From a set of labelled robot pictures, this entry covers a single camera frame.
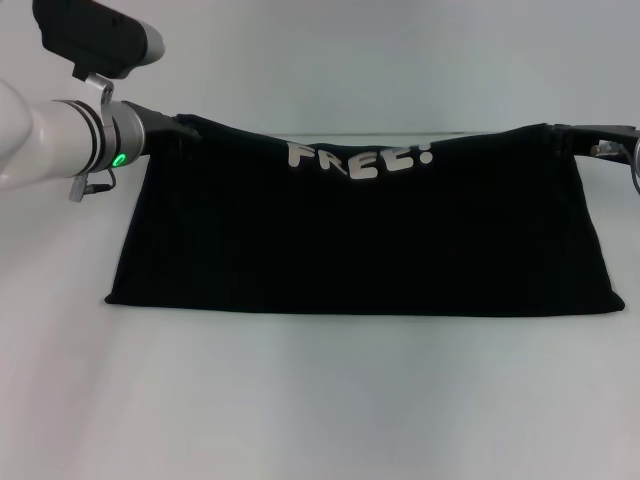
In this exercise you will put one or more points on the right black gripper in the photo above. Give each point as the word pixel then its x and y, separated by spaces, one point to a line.
pixel 600 137

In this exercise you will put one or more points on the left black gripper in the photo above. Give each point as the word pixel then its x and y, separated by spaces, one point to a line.
pixel 155 122

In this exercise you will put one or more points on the black shirt with white print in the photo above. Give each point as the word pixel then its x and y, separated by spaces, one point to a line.
pixel 350 240

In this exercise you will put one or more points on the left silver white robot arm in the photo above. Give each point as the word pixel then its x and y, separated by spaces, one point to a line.
pixel 60 140

